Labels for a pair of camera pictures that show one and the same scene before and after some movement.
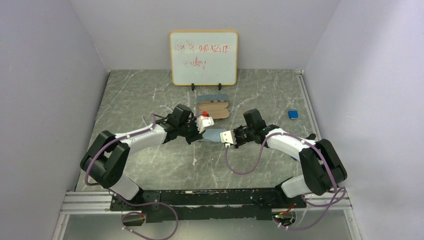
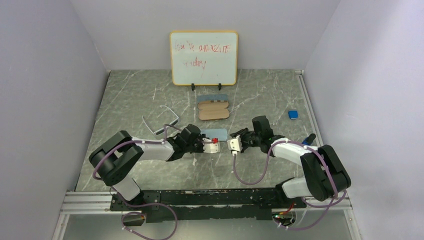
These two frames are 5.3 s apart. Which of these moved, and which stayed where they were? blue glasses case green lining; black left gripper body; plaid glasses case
Moved: black left gripper body
Stayed: plaid glasses case; blue glasses case green lining
